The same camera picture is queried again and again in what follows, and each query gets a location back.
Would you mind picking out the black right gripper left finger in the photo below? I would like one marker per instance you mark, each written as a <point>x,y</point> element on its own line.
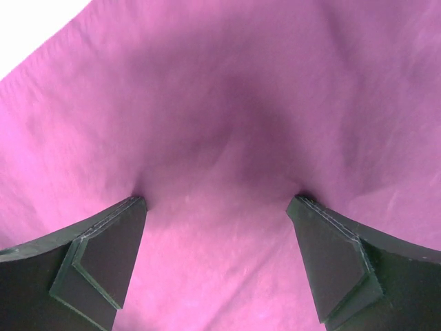
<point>75,278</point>

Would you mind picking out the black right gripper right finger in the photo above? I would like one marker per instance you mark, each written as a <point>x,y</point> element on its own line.
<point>362,278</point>

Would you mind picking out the purple surgical drape cloth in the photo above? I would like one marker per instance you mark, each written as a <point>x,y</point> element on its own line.
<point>218,113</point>

